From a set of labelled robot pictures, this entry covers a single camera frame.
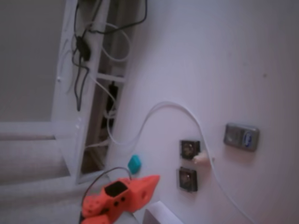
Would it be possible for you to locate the thick black cable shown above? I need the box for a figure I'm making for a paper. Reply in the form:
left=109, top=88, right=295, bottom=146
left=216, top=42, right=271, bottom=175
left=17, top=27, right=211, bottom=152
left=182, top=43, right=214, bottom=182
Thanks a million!
left=88, top=0, right=149, bottom=35

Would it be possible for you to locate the white looped cable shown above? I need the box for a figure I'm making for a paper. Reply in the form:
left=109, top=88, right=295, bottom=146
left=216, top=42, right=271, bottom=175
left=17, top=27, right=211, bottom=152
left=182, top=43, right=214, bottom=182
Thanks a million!
left=88, top=21, right=131, bottom=63

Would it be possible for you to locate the white metal frame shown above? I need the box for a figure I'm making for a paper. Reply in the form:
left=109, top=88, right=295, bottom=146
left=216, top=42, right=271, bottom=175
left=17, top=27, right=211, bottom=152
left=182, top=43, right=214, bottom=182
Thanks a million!
left=0, top=0, right=132, bottom=185

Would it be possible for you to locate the black power adapter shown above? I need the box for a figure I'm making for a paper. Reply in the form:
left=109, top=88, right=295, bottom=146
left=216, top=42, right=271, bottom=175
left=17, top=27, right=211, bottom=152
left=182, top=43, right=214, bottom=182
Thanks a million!
left=75, top=35, right=92, bottom=63

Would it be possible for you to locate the thin black adapter cable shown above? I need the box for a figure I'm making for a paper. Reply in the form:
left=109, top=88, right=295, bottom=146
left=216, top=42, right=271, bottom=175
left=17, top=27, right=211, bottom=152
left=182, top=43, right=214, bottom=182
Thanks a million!
left=71, top=0, right=103, bottom=112

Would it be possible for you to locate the long white cable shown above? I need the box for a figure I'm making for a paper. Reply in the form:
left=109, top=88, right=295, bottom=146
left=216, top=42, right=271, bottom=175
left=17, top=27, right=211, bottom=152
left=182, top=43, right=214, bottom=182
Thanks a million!
left=107, top=100, right=256, bottom=224

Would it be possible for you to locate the thin black gripper wire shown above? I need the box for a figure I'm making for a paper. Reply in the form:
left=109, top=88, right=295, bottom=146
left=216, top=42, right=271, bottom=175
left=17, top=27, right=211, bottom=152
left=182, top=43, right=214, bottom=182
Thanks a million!
left=82, top=167, right=132, bottom=204

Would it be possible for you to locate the lower black socket module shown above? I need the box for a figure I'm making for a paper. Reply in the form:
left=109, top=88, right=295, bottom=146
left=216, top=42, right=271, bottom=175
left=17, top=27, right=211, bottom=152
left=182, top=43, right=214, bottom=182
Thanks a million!
left=177, top=166, right=199, bottom=193

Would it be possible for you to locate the white cardboard bin box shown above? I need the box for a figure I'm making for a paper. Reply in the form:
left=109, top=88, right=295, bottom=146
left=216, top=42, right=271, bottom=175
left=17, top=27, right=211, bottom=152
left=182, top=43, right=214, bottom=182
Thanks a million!
left=142, top=201, right=178, bottom=224

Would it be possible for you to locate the teal green rounded cube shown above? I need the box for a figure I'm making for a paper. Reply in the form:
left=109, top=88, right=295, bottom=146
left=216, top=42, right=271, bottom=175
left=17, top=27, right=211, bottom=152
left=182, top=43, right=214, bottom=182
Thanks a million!
left=127, top=154, right=143, bottom=176

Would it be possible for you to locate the grey metal tin case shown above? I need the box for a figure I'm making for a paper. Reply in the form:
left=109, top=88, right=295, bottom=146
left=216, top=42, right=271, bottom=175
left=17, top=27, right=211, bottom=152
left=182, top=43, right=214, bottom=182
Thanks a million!
left=223, top=122, right=261, bottom=153

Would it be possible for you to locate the thin white cable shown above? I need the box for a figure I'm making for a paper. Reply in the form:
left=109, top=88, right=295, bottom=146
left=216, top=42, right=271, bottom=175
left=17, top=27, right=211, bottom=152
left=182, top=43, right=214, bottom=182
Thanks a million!
left=86, top=70, right=118, bottom=150

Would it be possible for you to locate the black socket module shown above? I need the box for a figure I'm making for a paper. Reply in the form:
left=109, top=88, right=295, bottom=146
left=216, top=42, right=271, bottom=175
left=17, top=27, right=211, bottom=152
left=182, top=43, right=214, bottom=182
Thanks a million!
left=179, top=139, right=201, bottom=162
left=177, top=166, right=199, bottom=193

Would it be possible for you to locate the upper black socket module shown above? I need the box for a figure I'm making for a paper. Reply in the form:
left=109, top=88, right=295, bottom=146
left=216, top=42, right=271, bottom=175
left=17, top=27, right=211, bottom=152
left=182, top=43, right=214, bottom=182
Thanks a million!
left=179, top=139, right=201, bottom=162

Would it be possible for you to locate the orange gripper black motor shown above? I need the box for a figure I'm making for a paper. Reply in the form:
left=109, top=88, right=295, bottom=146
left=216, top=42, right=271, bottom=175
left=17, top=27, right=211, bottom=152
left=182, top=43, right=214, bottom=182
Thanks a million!
left=103, top=175, right=161, bottom=213

